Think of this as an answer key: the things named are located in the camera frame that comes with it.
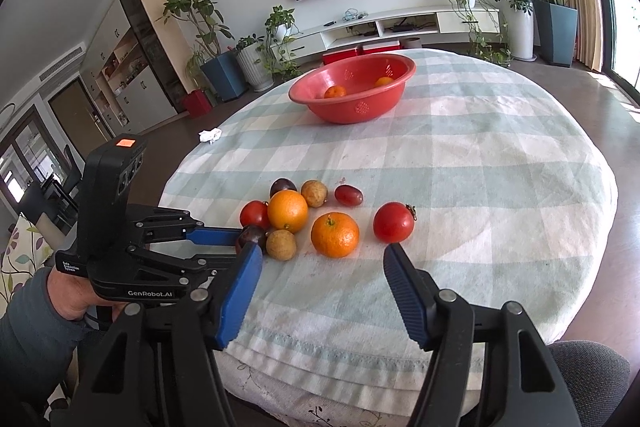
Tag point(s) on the dark dining chair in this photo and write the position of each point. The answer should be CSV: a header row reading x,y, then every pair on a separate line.
x,y
45,202

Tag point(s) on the person's left hand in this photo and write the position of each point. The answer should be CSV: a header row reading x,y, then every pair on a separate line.
x,y
75,297

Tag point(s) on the bushy plant in tall white pot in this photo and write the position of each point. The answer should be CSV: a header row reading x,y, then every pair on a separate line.
x,y
520,29

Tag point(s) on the white television cabinet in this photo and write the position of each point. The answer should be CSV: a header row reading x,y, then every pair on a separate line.
x,y
340,38

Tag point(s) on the black set-top box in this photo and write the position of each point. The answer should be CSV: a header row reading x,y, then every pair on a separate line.
x,y
405,27

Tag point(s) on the person's left forearm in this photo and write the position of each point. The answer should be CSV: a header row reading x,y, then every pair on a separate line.
x,y
30,342

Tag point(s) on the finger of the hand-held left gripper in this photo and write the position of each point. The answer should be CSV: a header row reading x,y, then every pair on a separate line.
x,y
170,263
215,236

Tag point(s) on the grey fabric chair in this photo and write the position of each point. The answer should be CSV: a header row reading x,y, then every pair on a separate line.
x,y
590,382

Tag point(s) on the red grape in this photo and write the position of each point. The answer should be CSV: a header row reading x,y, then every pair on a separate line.
x,y
348,194

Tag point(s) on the small orange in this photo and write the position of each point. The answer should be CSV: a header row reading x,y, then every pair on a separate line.
x,y
335,92
384,81

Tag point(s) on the floral print cloth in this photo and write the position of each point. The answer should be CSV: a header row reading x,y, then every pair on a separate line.
x,y
20,257

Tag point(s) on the plant in ribbed white pot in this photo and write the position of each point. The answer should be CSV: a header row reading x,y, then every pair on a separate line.
x,y
255,67

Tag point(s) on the glass sliding door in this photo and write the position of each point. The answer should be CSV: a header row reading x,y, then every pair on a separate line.
x,y
622,32

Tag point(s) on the brown door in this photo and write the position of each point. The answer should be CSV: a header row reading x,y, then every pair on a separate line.
x,y
75,107

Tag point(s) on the deep orange mandarin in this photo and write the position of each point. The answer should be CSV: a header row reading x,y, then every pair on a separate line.
x,y
335,234

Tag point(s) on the small plant in red pot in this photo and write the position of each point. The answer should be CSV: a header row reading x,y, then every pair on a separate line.
x,y
197,102

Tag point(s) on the large yellow-orange orange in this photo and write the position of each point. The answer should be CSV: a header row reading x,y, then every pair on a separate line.
x,y
287,210

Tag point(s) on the checked tablecloth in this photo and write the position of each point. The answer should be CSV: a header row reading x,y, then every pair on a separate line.
x,y
450,157

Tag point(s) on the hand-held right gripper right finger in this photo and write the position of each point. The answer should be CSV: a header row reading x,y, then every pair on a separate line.
x,y
405,287

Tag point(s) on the wall air vent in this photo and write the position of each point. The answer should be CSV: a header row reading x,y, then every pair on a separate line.
x,y
60,63

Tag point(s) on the red storage box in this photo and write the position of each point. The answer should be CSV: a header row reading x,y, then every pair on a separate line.
x,y
380,47

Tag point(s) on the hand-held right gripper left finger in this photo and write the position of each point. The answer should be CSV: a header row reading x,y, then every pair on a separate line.
x,y
240,292

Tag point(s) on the red plastic colander bowl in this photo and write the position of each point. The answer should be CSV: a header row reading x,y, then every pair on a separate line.
x,y
350,109

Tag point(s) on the red tomato with stem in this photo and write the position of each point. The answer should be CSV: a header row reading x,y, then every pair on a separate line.
x,y
393,222

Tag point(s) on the wood and white display cabinet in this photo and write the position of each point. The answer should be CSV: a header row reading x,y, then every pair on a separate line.
x,y
145,92

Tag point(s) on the brown longan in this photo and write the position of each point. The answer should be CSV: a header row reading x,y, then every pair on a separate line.
x,y
314,193
281,244

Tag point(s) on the crumpled white tissue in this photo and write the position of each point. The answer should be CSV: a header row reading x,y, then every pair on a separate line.
x,y
210,136

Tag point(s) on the grey round bin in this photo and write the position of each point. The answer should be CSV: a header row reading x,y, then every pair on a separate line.
x,y
412,43

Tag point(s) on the tall plant in dark-blue pot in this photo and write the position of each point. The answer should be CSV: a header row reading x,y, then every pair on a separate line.
x,y
222,74

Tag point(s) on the dark purple plum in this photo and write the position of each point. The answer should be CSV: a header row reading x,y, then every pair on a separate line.
x,y
281,185
251,236

